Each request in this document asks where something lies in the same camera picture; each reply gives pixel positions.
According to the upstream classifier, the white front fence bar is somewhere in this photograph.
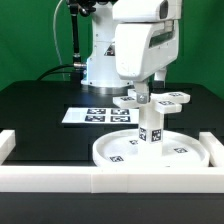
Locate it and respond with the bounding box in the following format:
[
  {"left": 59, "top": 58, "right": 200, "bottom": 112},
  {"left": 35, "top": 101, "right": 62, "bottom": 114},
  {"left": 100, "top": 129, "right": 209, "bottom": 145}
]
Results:
[{"left": 0, "top": 166, "right": 224, "bottom": 193}]

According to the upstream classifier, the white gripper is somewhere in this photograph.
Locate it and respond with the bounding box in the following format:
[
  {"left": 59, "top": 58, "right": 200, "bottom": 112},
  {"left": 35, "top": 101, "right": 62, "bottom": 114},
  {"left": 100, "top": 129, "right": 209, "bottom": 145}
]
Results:
[{"left": 115, "top": 21, "right": 179, "bottom": 104}]

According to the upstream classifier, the white cross-shaped table base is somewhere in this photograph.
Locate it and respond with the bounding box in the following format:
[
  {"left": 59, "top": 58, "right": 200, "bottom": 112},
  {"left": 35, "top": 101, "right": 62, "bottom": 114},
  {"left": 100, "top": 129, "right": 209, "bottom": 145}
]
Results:
[{"left": 113, "top": 89, "right": 190, "bottom": 114}]

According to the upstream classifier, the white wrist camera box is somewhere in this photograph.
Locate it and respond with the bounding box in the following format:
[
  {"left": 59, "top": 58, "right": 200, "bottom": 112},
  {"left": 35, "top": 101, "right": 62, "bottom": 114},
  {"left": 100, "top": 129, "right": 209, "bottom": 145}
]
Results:
[{"left": 112, "top": 0, "right": 182, "bottom": 23}]

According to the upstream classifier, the white cable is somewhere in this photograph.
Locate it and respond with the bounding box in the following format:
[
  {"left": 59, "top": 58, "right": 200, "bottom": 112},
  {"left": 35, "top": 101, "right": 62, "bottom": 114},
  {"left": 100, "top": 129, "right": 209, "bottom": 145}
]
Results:
[{"left": 52, "top": 0, "right": 68, "bottom": 81}]

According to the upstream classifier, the white marker tag sheet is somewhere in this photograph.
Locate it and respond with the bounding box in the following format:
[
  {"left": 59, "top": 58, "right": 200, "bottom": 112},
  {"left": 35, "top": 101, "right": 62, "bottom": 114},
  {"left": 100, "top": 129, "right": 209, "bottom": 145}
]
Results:
[{"left": 62, "top": 107, "right": 139, "bottom": 124}]

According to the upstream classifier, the white right fence bar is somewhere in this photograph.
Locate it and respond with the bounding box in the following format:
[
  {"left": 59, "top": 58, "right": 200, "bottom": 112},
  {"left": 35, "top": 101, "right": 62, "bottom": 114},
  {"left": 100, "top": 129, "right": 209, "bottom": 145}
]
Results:
[{"left": 199, "top": 132, "right": 224, "bottom": 167}]

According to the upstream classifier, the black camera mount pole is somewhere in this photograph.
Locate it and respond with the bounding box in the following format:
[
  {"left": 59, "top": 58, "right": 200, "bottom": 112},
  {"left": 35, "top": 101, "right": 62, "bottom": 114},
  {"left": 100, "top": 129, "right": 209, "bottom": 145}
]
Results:
[{"left": 66, "top": 0, "right": 96, "bottom": 63}]

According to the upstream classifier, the black cable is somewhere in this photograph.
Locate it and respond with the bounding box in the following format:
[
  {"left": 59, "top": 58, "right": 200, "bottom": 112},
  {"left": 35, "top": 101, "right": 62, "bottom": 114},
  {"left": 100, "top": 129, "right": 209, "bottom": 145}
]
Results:
[{"left": 36, "top": 64, "right": 76, "bottom": 82}]

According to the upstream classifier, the white round table top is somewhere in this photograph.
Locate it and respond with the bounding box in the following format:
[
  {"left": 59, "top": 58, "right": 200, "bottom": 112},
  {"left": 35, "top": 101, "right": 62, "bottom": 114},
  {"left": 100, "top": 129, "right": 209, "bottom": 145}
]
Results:
[{"left": 92, "top": 129, "right": 209, "bottom": 168}]

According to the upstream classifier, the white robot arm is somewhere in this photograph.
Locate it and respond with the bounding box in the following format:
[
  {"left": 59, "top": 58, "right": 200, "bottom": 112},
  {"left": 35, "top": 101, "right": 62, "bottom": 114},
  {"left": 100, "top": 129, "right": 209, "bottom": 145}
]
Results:
[{"left": 82, "top": 0, "right": 182, "bottom": 103}]

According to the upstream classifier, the white left fence bar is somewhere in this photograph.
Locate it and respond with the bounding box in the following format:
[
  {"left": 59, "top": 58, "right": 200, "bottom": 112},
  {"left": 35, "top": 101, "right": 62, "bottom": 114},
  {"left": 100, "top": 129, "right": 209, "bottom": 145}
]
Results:
[{"left": 0, "top": 130, "right": 16, "bottom": 165}]

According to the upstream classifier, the white fence bar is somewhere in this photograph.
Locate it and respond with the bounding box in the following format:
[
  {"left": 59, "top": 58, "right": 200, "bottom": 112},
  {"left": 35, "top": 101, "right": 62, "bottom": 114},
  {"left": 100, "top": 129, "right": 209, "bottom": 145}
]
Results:
[
  {"left": 0, "top": 130, "right": 16, "bottom": 165},
  {"left": 199, "top": 132, "right": 224, "bottom": 167},
  {"left": 0, "top": 166, "right": 224, "bottom": 193}
]

